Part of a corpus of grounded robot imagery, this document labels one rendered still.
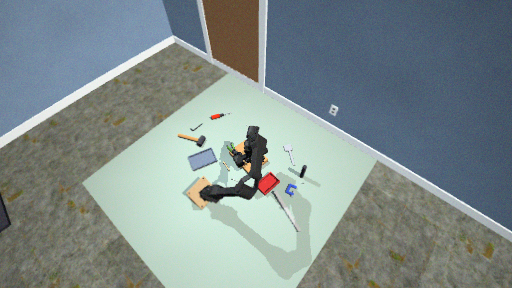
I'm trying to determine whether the red shallow tray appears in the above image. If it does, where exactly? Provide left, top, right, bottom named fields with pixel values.
left=258, top=172, right=280, bottom=195

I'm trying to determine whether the black mallet with wooden handle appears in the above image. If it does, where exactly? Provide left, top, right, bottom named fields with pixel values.
left=178, top=134, right=206, bottom=147

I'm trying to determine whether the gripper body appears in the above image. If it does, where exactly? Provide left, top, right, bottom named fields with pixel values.
left=233, top=147, right=268, bottom=168

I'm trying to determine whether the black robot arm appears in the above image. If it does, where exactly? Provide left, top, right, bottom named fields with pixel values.
left=199, top=126, right=267, bottom=203

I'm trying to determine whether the black cylinder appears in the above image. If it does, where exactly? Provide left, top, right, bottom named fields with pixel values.
left=299, top=165, right=307, bottom=178

